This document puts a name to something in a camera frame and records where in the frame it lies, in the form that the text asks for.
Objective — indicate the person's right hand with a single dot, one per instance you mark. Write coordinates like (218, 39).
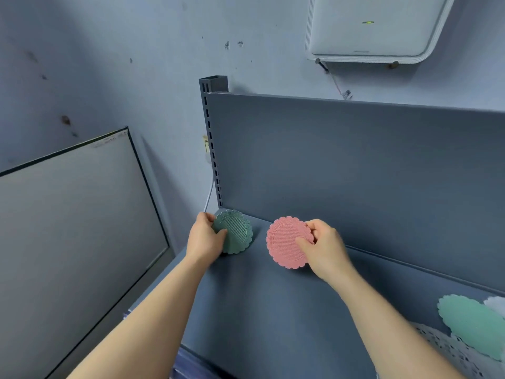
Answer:
(327, 252)

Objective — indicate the person's left hand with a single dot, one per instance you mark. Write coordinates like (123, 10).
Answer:
(203, 242)

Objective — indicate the person's left thumb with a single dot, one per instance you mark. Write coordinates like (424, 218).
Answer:
(221, 234)

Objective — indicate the person's right thumb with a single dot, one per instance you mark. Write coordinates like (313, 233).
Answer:
(303, 244)

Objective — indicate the dark green scalloped coaster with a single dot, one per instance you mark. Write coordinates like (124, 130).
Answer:
(236, 232)

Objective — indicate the pink scalloped coaster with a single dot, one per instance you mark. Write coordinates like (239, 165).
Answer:
(286, 242)

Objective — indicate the person's left forearm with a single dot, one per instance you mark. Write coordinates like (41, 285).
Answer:
(150, 319)

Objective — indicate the person's right forearm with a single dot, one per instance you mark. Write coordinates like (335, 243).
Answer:
(386, 331)

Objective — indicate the grey metal shelf board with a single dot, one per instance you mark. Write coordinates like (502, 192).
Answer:
(276, 311)

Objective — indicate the grey shelf back panel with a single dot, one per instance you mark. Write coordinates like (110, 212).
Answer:
(355, 173)

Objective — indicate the grey slotted shelf upright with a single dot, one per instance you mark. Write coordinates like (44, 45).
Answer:
(209, 126)

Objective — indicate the grey black-framed board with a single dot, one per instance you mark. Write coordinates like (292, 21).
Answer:
(71, 240)

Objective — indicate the white lace doily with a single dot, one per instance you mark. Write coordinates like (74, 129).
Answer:
(453, 351)

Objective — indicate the light green scalloped coaster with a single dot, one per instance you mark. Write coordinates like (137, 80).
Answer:
(469, 325)

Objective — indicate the white scalloped coaster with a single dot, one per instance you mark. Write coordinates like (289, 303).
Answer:
(496, 305)

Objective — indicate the white wall-mounted device box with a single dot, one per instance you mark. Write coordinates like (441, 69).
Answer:
(374, 27)

